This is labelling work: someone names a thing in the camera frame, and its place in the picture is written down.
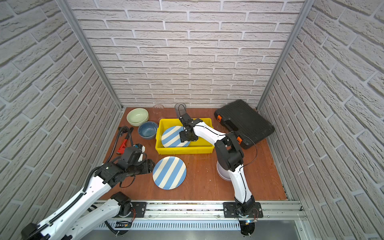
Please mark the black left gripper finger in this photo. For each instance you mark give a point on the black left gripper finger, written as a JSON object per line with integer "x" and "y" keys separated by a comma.
{"x": 150, "y": 170}
{"x": 151, "y": 163}

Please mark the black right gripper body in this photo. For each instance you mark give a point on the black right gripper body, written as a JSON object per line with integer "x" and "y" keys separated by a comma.
{"x": 185, "y": 136}

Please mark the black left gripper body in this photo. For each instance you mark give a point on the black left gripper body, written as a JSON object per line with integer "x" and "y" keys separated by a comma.
{"x": 140, "y": 168}

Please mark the blue white striped plate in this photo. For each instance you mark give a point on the blue white striped plate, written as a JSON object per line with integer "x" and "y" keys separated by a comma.
{"x": 169, "y": 173}
{"x": 171, "y": 138}

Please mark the dark blue ceramic bowl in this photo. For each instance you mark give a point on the dark blue ceramic bowl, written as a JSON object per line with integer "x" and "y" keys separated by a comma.
{"x": 148, "y": 130}

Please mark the light green ceramic bowl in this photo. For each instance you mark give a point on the light green ceramic bowl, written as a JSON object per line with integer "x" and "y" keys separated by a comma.
{"x": 137, "y": 117}

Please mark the lavender ceramic bowl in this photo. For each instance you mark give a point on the lavender ceramic bowl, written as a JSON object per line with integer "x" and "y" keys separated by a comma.
{"x": 224, "y": 174}

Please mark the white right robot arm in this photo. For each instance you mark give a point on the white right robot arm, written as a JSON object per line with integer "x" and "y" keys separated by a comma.
{"x": 230, "y": 157}

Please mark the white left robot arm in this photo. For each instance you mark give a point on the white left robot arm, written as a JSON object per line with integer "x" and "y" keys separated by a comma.
{"x": 76, "y": 217}

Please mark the yellow plastic bin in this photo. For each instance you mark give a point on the yellow plastic bin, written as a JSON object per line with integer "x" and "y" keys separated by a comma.
{"x": 199, "y": 147}

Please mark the grey translucent plastic cup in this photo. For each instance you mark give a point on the grey translucent plastic cup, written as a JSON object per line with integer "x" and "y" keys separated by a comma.
{"x": 181, "y": 109}

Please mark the red and black pipe wrench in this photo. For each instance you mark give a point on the red and black pipe wrench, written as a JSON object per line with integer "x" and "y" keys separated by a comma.
{"x": 126, "y": 143}

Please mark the pink translucent plastic cup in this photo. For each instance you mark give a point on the pink translucent plastic cup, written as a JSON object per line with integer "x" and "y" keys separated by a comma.
{"x": 158, "y": 111}

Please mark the black plastic tool case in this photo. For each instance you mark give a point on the black plastic tool case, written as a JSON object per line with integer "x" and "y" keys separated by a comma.
{"x": 247, "y": 124}

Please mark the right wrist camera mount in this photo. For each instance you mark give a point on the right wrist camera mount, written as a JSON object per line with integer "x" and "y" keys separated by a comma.
{"x": 187, "y": 118}

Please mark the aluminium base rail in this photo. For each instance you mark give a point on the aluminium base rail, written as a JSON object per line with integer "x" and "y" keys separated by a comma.
{"x": 204, "y": 215}

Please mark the aluminium frame post left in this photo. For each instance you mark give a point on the aluminium frame post left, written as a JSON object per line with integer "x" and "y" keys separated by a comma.
{"x": 80, "y": 34}

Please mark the aluminium frame post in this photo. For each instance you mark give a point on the aluminium frame post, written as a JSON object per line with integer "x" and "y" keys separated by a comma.
{"x": 80, "y": 34}
{"x": 306, "y": 8}

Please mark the aluminium frame post right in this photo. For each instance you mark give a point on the aluminium frame post right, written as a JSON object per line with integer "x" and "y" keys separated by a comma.
{"x": 306, "y": 8}

